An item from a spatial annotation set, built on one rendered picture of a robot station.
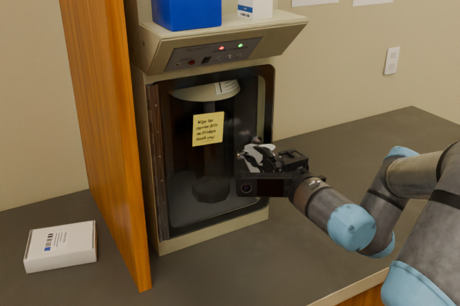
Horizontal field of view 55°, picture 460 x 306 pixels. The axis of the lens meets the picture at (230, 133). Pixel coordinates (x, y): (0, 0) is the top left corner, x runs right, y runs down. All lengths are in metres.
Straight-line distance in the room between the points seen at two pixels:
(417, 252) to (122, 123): 0.54
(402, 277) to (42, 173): 1.13
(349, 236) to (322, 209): 0.07
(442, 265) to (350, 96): 1.45
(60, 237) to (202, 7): 0.68
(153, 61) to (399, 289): 0.57
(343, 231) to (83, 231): 0.68
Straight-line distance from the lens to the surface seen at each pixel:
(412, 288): 0.50
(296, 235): 1.21
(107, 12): 0.77
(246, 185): 0.88
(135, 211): 0.93
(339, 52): 1.78
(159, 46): 0.80
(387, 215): 0.89
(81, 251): 1.14
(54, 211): 1.37
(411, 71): 2.13
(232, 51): 0.91
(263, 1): 0.90
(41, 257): 1.15
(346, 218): 0.79
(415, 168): 0.72
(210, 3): 0.82
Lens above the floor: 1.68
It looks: 25 degrees down
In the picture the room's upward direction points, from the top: straight up
